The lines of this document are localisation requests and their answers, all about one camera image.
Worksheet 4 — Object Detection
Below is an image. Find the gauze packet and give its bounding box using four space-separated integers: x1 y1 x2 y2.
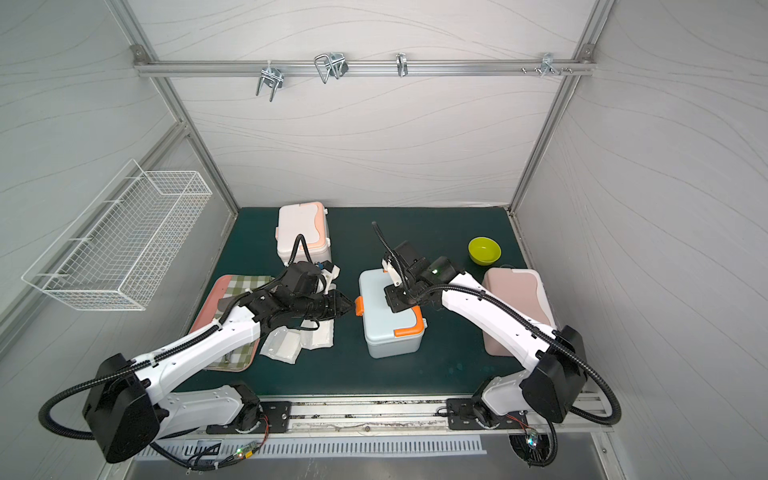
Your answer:
260 327 303 365
300 320 334 350

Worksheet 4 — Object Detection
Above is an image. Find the blue box orange handle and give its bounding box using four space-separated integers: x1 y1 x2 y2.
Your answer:
355 269 427 359

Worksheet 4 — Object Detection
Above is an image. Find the white box peach handle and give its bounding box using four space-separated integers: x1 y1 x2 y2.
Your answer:
275 202 331 265

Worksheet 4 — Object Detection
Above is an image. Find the pink first aid box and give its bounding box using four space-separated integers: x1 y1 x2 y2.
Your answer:
482 268 557 328

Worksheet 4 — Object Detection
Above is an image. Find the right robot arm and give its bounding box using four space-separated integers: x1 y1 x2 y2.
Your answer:
382 242 622 468

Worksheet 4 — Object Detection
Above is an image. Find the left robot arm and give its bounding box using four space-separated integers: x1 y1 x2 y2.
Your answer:
38 261 354 464

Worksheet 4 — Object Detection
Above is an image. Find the green table mat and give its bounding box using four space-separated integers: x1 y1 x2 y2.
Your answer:
180 207 526 396

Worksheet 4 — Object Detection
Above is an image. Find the green bowl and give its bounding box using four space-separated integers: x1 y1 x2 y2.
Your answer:
468 237 502 266

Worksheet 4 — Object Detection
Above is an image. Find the pink tray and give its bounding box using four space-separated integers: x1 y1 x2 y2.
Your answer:
187 274 280 374

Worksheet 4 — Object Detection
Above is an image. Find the metal hook clamp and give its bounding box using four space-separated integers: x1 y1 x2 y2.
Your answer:
255 63 284 102

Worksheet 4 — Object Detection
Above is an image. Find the metal u-bolt clamp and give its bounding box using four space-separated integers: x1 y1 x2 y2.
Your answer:
313 52 349 84

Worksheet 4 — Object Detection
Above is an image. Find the aluminium crossbar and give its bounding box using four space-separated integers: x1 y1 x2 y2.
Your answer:
134 58 597 78

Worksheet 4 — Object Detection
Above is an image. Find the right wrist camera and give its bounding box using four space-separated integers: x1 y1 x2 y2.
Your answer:
382 259 402 287

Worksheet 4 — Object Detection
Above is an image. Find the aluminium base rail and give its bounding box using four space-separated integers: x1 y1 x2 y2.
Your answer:
119 392 614 442

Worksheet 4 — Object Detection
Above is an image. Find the white wire basket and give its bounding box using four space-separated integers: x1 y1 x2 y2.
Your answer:
21 160 212 311

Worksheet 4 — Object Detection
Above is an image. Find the small metal bracket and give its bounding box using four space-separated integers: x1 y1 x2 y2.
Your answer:
395 53 408 78

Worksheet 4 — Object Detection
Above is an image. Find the metal screw bracket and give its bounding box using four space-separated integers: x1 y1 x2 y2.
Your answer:
520 52 573 77

